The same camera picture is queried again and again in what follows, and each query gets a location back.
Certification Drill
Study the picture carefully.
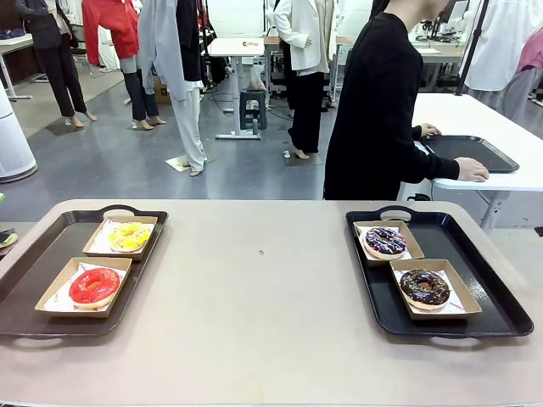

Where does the dark donut with coloured sprinkles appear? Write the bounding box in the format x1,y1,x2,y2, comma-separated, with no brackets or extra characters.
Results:
363,226,408,259

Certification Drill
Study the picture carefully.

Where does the chocolate glazed donut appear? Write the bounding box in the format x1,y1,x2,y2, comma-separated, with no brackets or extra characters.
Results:
399,268,451,310

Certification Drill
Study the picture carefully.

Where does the flat mannequin base plate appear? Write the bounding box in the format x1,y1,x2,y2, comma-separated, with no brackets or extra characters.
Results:
164,154,217,175

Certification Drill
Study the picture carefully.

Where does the white printed paper liner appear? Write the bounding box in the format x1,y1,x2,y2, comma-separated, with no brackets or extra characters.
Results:
44,260,131,313
355,224,415,260
394,269,466,315
91,218,156,254

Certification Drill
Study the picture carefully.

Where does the cardboard box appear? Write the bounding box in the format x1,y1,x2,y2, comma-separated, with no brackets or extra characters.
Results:
150,75,173,105

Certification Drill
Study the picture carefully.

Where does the mannequin in black suit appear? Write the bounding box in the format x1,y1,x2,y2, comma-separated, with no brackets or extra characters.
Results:
14,0,98,128

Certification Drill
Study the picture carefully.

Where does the white cylindrical appliance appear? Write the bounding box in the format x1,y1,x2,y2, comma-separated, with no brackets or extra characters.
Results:
0,80,38,184

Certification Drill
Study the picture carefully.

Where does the mannequin in red jacket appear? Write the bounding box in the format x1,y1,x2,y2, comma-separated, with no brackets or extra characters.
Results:
81,0,167,131

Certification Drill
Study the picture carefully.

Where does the mannequin in grey coat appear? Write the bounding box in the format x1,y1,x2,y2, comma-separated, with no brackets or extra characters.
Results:
137,0,209,177

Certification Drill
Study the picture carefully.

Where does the person's right forearm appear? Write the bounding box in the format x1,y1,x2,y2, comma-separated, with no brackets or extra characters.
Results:
406,143,462,184

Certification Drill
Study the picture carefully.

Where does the white desk with dark clothes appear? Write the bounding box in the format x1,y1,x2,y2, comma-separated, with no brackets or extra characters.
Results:
0,32,50,101

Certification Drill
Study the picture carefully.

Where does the pink garment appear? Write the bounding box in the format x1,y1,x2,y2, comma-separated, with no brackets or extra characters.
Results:
515,31,543,75

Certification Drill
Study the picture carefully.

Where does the black stand pole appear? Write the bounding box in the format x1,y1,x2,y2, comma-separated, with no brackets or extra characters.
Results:
453,0,491,97

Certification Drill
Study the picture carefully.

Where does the hanging white shirt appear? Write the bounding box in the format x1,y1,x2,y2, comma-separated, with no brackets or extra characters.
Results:
464,0,543,92

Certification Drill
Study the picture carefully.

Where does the kraft paper food box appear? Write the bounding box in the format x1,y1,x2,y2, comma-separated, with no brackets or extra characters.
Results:
389,258,484,321
82,215,159,262
34,256,133,319
353,219,425,268

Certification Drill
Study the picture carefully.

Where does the light wooden background desk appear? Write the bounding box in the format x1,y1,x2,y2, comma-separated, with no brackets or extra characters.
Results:
413,40,467,92

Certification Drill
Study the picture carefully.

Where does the grey garment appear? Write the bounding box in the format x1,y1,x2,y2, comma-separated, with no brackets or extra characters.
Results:
500,67,543,114

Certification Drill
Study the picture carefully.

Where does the white top standing desk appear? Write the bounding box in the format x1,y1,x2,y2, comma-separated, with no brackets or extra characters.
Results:
207,36,266,141

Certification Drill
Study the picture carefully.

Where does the yellow sprinkled donut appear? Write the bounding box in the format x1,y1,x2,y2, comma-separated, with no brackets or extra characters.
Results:
108,221,152,254

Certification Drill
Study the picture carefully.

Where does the mannequin in white jacket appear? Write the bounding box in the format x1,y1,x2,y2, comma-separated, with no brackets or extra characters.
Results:
273,0,340,160

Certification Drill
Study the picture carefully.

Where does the brown tray with handles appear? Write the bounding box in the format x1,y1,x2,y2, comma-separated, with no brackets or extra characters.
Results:
0,204,170,340

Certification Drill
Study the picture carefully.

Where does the black serving tray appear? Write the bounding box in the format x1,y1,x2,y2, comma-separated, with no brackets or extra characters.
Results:
417,134,521,174

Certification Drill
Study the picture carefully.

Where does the person in black cardigan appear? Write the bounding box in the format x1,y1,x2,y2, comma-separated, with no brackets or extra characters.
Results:
322,0,462,201

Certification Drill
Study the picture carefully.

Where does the dark sneaker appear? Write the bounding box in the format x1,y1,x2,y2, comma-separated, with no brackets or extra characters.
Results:
0,228,20,256

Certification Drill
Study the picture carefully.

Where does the person's right hand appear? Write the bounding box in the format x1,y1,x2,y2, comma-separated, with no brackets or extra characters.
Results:
453,156,490,183

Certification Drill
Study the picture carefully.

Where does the black plastic stool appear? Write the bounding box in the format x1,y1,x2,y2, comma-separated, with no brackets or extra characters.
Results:
239,88,269,131

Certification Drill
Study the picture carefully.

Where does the large white table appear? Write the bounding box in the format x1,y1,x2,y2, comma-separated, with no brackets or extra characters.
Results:
396,92,543,232

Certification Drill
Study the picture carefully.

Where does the black tray with handles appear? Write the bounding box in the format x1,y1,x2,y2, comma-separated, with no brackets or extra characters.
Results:
345,205,535,340

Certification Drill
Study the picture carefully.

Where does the red glazed donut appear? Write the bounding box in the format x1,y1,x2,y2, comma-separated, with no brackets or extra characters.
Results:
69,267,121,309

